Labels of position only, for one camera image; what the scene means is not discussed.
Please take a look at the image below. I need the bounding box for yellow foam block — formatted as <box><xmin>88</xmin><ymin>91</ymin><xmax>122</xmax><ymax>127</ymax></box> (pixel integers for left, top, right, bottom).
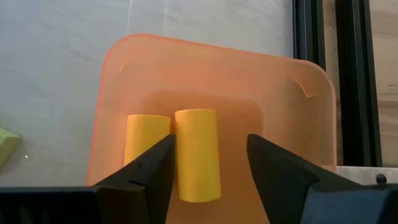
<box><xmin>174</xmin><ymin>108</ymin><xmax>222</xmax><ymax>203</ymax></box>
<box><xmin>123</xmin><ymin>114</ymin><xmax>172</xmax><ymax>167</ymax></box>

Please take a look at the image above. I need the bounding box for green foam block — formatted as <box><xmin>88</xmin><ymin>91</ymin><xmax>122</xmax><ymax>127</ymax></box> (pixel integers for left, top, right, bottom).
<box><xmin>0</xmin><ymin>126</ymin><xmax>22</xmax><ymax>170</ymax></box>

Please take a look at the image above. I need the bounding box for orange plastic bin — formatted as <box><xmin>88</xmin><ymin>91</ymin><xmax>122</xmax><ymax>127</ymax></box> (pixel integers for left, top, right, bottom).
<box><xmin>86</xmin><ymin>33</ymin><xmax>338</xmax><ymax>224</ymax></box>

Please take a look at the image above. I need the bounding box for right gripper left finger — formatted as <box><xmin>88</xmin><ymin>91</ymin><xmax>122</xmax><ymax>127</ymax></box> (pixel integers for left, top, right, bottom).
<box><xmin>95</xmin><ymin>134</ymin><xmax>177</xmax><ymax>224</ymax></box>

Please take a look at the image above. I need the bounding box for grey metal bracket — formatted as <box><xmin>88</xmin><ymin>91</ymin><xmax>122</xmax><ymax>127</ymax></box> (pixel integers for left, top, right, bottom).
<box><xmin>335</xmin><ymin>166</ymin><xmax>398</xmax><ymax>187</ymax></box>

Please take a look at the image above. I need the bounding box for black aluminium table frame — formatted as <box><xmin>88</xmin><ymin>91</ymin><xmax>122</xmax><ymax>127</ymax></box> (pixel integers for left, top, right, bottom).
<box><xmin>292</xmin><ymin>0</ymin><xmax>383</xmax><ymax>167</ymax></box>

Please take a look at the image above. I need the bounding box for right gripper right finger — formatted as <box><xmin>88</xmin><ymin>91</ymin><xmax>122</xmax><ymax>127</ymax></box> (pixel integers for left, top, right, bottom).
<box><xmin>248</xmin><ymin>134</ymin><xmax>361</xmax><ymax>224</ymax></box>

